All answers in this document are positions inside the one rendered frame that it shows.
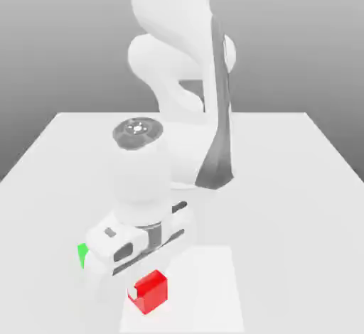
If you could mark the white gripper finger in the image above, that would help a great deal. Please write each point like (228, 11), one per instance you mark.
(132, 291)

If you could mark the small green cube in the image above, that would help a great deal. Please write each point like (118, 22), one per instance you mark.
(82, 253)

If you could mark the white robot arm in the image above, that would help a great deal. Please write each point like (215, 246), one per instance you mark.
(142, 174)

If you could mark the small red cube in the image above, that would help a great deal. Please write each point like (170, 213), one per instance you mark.
(152, 292)

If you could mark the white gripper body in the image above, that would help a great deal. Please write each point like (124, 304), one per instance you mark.
(159, 247)

